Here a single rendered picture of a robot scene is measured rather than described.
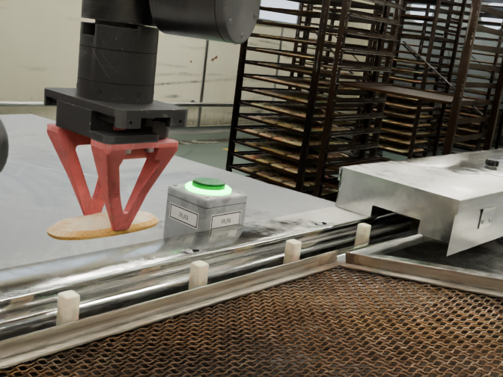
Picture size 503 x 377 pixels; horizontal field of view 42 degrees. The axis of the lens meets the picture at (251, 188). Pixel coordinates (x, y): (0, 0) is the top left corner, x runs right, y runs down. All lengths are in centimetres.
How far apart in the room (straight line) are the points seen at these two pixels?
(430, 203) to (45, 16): 490
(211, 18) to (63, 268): 28
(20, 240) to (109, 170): 34
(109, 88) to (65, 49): 519
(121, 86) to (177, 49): 589
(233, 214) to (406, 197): 23
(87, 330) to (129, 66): 19
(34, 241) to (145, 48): 37
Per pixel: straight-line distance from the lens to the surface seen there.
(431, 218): 86
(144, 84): 49
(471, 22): 270
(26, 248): 78
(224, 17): 44
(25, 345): 42
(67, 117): 51
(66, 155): 53
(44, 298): 57
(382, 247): 80
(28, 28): 550
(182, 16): 46
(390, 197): 88
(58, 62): 566
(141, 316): 46
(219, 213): 76
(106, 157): 47
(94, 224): 52
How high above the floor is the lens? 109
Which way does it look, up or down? 14 degrees down
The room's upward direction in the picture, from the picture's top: 7 degrees clockwise
